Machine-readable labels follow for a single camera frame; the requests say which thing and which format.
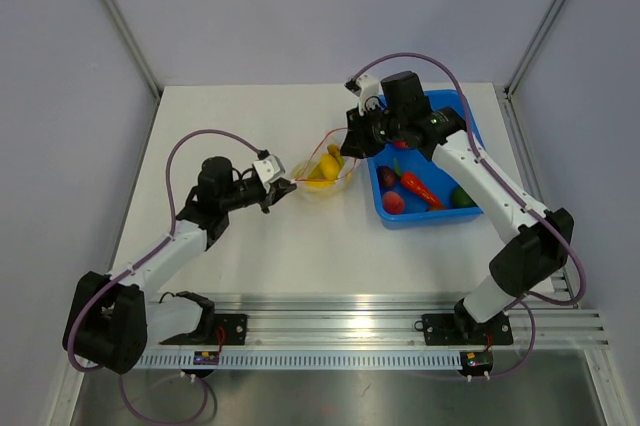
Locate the dark purple plum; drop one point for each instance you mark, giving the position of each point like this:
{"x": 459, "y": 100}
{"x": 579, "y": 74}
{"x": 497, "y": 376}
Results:
{"x": 387, "y": 177}

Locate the yellow starfruit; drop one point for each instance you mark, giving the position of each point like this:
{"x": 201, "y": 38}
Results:
{"x": 330, "y": 167}

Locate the white slotted cable duct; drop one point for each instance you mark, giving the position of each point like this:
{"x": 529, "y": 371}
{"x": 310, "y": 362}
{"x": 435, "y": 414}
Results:
{"x": 242, "y": 359}

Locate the aluminium rail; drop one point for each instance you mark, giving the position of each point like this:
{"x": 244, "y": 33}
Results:
{"x": 386, "y": 322}

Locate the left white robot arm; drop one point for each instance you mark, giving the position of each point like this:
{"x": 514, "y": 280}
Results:
{"x": 108, "y": 322}

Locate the blue plastic bin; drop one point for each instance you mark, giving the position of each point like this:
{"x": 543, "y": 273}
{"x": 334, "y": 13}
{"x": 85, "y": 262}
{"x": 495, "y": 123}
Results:
{"x": 417, "y": 213}

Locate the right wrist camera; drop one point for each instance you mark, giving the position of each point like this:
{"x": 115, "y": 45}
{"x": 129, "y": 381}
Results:
{"x": 367, "y": 88}

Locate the right frame post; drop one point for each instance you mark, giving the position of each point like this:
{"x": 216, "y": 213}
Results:
{"x": 535, "y": 45}

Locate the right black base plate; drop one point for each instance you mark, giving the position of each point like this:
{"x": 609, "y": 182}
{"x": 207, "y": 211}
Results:
{"x": 446, "y": 329}

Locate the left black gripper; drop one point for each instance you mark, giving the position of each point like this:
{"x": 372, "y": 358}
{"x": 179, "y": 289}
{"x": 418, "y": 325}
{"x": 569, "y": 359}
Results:
{"x": 277, "y": 188}

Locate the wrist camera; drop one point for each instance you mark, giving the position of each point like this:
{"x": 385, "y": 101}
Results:
{"x": 268, "y": 168}
{"x": 367, "y": 88}

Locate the orange carrot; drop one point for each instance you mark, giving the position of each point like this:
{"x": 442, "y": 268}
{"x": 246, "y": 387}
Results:
{"x": 413, "y": 184}

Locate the green leaf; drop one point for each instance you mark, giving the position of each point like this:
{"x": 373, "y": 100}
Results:
{"x": 397, "y": 169}

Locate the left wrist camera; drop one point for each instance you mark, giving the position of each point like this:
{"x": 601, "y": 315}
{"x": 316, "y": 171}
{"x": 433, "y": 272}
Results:
{"x": 268, "y": 168}

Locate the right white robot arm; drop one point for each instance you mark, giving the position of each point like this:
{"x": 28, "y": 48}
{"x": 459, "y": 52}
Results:
{"x": 536, "y": 239}

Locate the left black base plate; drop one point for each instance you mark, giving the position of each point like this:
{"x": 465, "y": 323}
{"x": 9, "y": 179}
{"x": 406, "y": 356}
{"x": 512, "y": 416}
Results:
{"x": 189, "y": 319}

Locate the clear zip top bag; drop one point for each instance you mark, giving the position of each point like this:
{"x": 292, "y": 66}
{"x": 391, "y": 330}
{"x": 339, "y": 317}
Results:
{"x": 337, "y": 136}

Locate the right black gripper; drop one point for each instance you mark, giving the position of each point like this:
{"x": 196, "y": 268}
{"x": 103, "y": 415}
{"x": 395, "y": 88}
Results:
{"x": 357, "y": 143}

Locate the green lime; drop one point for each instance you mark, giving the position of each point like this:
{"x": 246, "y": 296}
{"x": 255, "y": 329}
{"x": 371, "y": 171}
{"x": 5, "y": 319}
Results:
{"x": 464, "y": 196}

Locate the frame post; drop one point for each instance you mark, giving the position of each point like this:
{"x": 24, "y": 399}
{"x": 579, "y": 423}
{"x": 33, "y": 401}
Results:
{"x": 535, "y": 45}
{"x": 129, "y": 41}

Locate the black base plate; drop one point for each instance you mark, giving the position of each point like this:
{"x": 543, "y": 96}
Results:
{"x": 446, "y": 329}
{"x": 189, "y": 319}

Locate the left frame post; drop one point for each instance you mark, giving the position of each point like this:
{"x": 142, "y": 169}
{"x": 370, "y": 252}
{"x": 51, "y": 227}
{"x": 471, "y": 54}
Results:
{"x": 129, "y": 41}

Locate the yellow banana bunch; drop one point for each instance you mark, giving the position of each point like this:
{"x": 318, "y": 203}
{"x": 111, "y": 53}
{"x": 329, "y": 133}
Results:
{"x": 309, "y": 175}

